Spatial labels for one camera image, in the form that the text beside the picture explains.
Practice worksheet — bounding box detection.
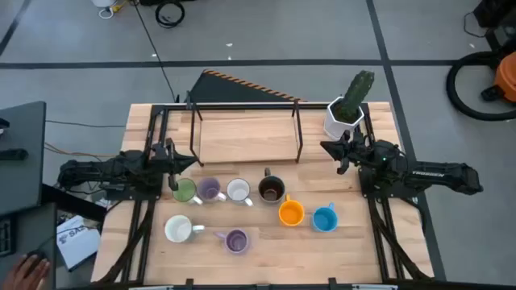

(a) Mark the long black floor cable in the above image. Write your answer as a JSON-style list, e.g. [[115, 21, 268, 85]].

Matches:
[[131, 0, 181, 104]]

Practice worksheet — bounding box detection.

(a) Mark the dark grey mug brown inside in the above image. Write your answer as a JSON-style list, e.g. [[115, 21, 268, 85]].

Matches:
[[257, 167, 286, 204]]

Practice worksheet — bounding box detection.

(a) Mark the orange mug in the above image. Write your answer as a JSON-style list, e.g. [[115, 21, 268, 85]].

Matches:
[[278, 193, 306, 227]]

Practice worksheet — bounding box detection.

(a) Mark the thin black floor cable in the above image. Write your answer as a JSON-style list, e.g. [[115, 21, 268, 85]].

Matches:
[[44, 119, 127, 129]]

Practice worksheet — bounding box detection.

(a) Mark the green cactus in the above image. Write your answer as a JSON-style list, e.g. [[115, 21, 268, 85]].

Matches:
[[341, 70, 375, 123]]

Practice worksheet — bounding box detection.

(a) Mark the white printed cardboard box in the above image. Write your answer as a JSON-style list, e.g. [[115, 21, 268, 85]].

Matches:
[[56, 214, 102, 271]]

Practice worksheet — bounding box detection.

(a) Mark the white hexagonal plant pot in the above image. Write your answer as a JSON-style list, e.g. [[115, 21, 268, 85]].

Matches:
[[322, 96, 366, 141]]

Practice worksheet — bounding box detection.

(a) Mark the black panel orange striped edge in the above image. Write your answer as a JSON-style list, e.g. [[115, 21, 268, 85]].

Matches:
[[189, 68, 307, 104]]

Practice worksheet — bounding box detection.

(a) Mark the black metal table frame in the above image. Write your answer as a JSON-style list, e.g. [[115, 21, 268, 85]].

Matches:
[[96, 102, 435, 290]]

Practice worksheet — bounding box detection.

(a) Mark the black keyboard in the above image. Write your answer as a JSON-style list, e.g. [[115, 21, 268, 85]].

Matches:
[[0, 217, 17, 258]]

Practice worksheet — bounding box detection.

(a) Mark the green mug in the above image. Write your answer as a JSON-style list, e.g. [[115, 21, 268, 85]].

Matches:
[[172, 177, 204, 205]]

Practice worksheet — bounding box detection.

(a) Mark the black equipment case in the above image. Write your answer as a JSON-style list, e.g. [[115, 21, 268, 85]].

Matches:
[[473, 0, 516, 52]]

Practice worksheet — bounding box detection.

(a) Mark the black bar-shaped device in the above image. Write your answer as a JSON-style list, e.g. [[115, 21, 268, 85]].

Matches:
[[0, 147, 29, 161]]

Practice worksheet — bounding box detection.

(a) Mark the orange vacuum cleaner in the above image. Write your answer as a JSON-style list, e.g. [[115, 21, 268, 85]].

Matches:
[[481, 52, 516, 104]]

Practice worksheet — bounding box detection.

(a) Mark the coiled black cable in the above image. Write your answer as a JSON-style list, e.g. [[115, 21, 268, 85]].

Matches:
[[155, 0, 186, 29]]

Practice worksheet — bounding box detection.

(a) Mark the large white mug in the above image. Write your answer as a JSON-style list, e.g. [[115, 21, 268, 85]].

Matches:
[[164, 213, 206, 244]]

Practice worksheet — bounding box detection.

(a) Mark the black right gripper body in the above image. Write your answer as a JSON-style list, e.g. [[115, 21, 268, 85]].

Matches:
[[337, 129, 366, 175]]

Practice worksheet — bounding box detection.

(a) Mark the black vacuum hose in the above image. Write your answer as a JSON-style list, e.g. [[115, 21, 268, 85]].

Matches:
[[445, 50, 516, 122]]

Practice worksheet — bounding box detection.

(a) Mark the dark grey desk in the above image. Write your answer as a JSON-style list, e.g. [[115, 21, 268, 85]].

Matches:
[[0, 201, 57, 290]]

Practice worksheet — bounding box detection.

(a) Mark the purple mug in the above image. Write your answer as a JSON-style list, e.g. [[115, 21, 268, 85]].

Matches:
[[213, 228, 251, 255], [196, 176, 227, 203]]

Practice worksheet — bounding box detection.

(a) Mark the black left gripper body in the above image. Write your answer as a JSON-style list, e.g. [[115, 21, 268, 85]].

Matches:
[[151, 137, 181, 192]]

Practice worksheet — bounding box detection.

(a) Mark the white mug upper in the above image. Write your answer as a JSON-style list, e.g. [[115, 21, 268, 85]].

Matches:
[[226, 177, 255, 207]]

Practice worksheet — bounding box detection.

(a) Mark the blue mug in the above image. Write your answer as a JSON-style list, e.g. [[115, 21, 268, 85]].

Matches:
[[311, 201, 339, 234]]

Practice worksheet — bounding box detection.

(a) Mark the tan floor cable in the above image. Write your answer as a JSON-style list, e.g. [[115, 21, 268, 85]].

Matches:
[[44, 143, 119, 159]]

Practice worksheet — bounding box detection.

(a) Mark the wooden shelf black metal frame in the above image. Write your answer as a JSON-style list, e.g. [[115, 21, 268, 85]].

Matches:
[[185, 91, 304, 168]]

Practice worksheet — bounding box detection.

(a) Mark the person's hand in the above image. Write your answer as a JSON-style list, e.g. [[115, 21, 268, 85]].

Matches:
[[2, 254, 52, 290]]

